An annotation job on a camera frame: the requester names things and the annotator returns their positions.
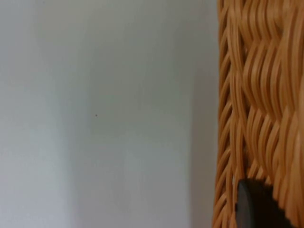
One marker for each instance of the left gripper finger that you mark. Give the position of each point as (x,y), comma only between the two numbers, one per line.
(257,209)

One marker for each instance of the brown wicker basket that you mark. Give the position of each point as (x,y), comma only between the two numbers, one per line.
(263,95)

